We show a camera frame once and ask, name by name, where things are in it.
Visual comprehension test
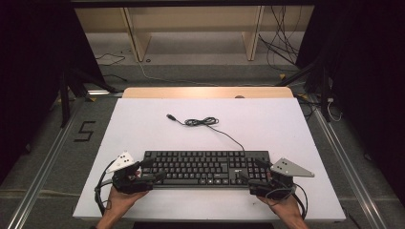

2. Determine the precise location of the black computer keyboard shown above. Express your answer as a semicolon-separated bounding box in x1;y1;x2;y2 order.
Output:
140;150;272;189

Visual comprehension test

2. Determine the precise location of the black metal stand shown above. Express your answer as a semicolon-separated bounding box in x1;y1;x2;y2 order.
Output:
275;47;332;123
58;68;119;128

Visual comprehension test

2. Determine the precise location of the wooden table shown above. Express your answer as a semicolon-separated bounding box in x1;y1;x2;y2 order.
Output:
121;86;294;99

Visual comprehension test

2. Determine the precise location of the white board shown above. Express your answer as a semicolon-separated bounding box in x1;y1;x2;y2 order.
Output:
72;96;347;222

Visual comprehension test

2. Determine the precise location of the black keyboard cable with plug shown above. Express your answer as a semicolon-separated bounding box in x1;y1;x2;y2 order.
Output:
165;114;246;153

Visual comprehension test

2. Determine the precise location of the long metal floor rail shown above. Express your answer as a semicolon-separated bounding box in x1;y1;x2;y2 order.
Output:
6;101;84;229
309;98;389;229

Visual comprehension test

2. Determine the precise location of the short white cable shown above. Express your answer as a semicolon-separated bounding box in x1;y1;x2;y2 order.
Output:
326;96;344;123

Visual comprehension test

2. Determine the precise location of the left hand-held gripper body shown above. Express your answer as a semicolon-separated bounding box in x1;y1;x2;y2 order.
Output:
105;151;155;196

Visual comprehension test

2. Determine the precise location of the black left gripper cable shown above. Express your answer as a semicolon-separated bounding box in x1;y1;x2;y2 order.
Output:
94;160;117;216

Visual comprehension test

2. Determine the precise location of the person's left hand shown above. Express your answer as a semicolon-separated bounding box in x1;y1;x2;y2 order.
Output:
106;170;149;218

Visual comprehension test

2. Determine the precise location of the bundle of black floor cables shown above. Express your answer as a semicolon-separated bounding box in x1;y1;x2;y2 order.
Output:
257;5;302;73

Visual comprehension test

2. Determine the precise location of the light wooden shelf unit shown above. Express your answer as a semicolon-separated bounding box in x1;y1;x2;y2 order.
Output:
75;5;316;63

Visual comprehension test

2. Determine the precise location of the black curtain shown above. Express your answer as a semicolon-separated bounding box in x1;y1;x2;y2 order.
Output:
295;0;405;204
0;0;106;185

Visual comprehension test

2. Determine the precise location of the person's right hand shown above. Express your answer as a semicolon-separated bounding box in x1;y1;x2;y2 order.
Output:
256;171;304;220

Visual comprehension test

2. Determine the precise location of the thin black floor cable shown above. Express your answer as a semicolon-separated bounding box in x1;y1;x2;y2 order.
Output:
95;52;127;67
102;73;128;83

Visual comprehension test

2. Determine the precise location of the short metal rail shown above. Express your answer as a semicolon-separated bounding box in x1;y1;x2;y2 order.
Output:
86;89;124;98

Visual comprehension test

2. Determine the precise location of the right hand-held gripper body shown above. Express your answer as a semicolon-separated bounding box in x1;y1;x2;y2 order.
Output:
247;157;315;200

